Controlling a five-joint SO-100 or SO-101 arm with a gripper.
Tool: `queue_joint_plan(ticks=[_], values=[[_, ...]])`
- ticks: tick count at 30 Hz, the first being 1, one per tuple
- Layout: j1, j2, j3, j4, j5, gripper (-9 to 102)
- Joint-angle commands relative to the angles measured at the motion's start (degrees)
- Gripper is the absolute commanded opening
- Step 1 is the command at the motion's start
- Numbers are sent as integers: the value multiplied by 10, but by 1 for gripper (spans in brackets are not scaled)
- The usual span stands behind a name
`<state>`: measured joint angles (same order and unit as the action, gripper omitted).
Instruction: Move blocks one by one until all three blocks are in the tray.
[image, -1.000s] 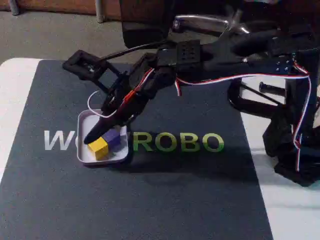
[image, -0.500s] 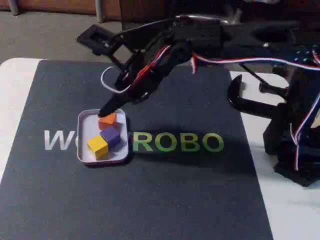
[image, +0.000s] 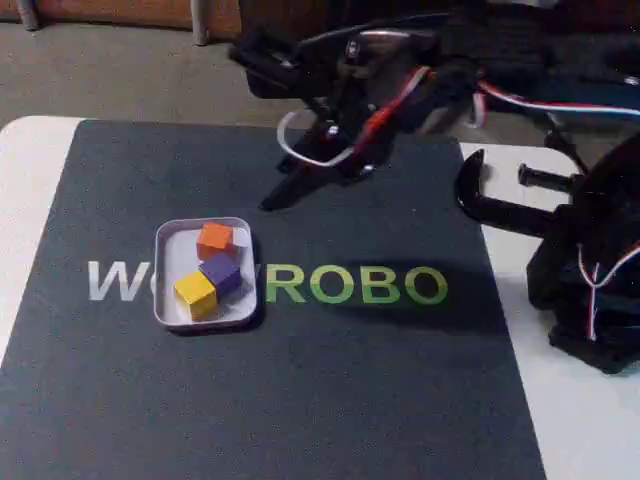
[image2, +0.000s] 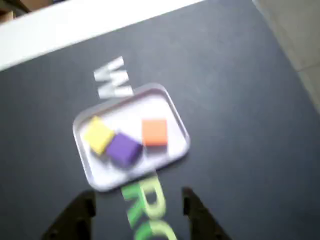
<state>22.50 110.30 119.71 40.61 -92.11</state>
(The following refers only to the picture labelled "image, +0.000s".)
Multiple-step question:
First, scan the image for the orange cube block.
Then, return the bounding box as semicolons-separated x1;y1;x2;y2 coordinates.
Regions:
195;221;236;261

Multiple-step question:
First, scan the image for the purple cube block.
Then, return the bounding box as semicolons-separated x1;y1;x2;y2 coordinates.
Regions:
198;252;244;297

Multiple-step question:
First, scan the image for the yellow cube block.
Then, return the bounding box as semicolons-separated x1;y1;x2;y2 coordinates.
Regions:
172;271;219;322

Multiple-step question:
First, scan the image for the white rectangular tray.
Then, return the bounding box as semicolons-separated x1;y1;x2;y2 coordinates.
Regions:
154;215;261;331

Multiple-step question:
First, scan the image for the chrome office chair base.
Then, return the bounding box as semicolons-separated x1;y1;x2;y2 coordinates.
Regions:
347;27;441;66

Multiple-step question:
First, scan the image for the black table clamp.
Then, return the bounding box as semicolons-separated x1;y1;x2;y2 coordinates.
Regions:
452;148;585;236

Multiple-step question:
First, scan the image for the grey metal leg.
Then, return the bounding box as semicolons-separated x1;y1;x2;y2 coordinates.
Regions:
191;0;212;47
14;0;40;31

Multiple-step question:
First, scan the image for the dark mat with WOWROBO print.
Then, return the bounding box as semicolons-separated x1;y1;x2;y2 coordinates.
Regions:
0;118;547;480

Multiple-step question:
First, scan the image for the white looped cable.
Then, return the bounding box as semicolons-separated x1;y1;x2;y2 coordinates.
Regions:
276;109;362;168

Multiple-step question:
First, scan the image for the black gripper camera mount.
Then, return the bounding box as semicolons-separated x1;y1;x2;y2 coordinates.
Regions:
228;28;307;84

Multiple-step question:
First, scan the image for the red white blue servo cable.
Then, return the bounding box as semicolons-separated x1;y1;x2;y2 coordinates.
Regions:
357;66;640;344

